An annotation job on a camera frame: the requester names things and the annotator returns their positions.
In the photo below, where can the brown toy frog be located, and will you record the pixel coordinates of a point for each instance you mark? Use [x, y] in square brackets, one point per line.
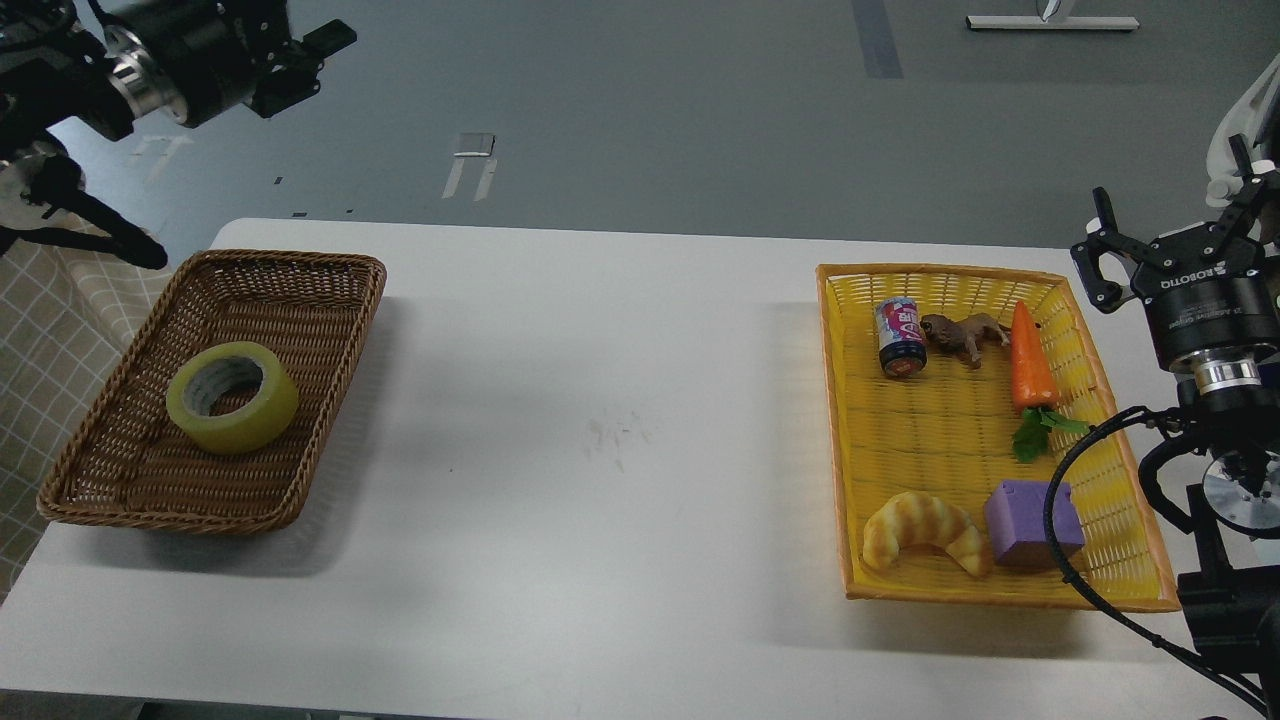
[964, 337]

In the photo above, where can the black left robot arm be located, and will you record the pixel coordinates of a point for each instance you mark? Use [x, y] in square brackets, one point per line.
[53, 69]

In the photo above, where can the orange toy carrot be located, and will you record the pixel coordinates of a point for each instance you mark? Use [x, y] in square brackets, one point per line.
[1034, 391]

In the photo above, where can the yellow plastic basket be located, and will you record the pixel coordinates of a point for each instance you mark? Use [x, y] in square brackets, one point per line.
[946, 431]

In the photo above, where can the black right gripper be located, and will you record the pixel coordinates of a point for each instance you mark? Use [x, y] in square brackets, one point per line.
[1205, 310]

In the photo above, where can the white bar on floor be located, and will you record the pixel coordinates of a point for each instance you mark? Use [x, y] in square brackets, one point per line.
[1065, 23]

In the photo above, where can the yellow tape roll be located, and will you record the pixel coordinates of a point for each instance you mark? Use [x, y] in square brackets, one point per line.
[218, 370]

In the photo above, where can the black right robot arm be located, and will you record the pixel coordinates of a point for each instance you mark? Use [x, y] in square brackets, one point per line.
[1214, 471]

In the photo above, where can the purple cube block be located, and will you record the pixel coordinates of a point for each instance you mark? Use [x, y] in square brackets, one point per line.
[1015, 524]

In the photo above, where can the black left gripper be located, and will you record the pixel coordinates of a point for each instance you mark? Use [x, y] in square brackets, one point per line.
[196, 59]

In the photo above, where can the beige checkered cloth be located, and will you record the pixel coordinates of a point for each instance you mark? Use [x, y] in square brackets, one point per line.
[67, 316]

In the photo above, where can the small soda can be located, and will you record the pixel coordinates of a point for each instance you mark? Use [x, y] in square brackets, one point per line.
[901, 350]

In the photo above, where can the toy croissant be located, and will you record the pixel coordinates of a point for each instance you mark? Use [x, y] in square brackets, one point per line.
[913, 519]

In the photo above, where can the brown wicker basket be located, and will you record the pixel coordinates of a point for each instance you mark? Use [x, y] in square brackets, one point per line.
[130, 465]

